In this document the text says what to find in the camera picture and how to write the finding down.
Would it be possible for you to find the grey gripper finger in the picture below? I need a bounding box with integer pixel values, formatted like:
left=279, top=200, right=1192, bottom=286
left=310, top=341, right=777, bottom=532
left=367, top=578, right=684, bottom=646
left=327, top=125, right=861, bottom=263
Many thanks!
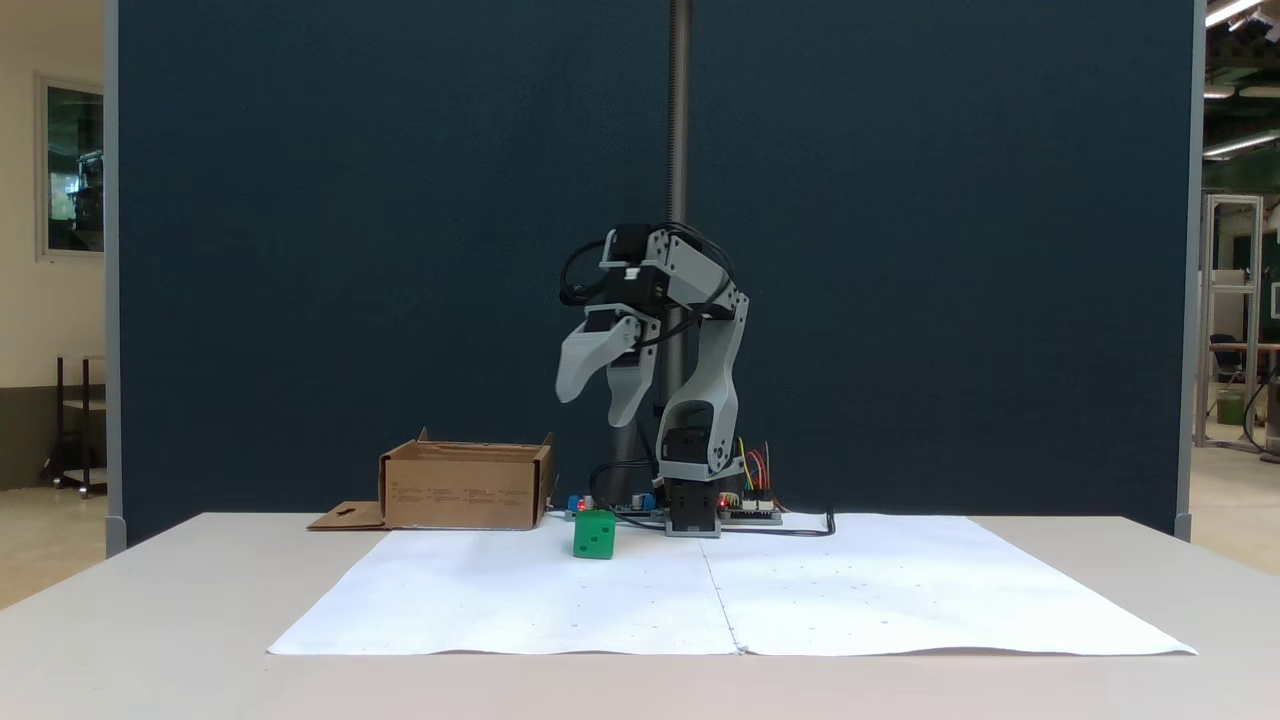
left=555, top=312, right=646, bottom=405
left=605, top=339, right=662, bottom=427

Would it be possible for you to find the green die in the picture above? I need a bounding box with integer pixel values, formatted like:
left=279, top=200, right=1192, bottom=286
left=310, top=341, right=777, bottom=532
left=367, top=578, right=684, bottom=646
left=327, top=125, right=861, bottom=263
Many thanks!
left=573, top=509, right=617, bottom=560

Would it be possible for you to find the dark stand column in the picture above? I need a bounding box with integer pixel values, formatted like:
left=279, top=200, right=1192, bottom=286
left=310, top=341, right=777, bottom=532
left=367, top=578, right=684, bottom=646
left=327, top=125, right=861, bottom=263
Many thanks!
left=610, top=420, right=663, bottom=476

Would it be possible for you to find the blue circuit board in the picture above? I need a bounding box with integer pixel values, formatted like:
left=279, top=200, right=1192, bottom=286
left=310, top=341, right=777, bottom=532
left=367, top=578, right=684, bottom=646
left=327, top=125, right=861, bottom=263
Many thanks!
left=565, top=493, right=663, bottom=521

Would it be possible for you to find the brown cardboard box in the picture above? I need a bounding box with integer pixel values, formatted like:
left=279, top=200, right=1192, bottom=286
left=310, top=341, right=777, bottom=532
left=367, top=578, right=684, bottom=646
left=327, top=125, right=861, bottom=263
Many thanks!
left=307, top=428, right=556, bottom=532

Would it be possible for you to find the threaded metal pole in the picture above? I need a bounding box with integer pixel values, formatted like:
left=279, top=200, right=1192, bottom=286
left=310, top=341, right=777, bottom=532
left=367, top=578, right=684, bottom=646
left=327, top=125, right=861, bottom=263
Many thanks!
left=667, top=0, right=694, bottom=229

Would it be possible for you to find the white paper sheet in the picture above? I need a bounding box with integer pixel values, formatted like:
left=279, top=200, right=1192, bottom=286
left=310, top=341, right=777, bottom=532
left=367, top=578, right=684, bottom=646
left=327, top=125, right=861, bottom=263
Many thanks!
left=267, top=527, right=743, bottom=658
left=700, top=514, right=1199, bottom=658

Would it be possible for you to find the dark blue partition panel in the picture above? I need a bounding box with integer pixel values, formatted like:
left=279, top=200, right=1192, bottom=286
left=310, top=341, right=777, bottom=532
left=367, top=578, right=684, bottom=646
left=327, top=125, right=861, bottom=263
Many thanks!
left=105, top=0, right=1206, bottom=556

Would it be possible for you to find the black shelf cart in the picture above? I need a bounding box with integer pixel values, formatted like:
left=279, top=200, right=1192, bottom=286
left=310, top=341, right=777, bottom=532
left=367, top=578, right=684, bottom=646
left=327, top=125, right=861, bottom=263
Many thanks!
left=42, top=353, right=108, bottom=498

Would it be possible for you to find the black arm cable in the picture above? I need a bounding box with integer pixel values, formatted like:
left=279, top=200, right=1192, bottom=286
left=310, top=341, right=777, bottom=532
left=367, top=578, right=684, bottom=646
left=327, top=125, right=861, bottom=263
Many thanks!
left=558, top=238, right=623, bottom=307
left=588, top=455, right=663, bottom=503
left=655, top=222, right=739, bottom=301

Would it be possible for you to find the circuit board with jumper wires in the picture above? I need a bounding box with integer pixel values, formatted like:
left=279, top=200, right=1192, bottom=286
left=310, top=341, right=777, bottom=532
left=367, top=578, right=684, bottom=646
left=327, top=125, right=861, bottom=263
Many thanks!
left=720, top=493, right=783, bottom=524

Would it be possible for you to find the black cable on table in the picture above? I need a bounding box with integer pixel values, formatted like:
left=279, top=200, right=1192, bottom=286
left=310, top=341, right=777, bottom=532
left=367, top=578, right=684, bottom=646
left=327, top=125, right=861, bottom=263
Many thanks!
left=720, top=508, right=837, bottom=539

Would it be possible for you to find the framed wall window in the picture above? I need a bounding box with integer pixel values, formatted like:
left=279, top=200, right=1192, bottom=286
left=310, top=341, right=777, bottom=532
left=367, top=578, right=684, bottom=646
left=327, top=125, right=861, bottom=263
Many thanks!
left=37, top=75, right=106, bottom=263

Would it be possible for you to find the aluminium profile frame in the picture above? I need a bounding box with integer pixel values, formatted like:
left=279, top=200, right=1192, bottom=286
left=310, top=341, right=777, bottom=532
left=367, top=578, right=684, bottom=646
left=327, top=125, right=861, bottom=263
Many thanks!
left=1195, top=193, right=1266, bottom=451

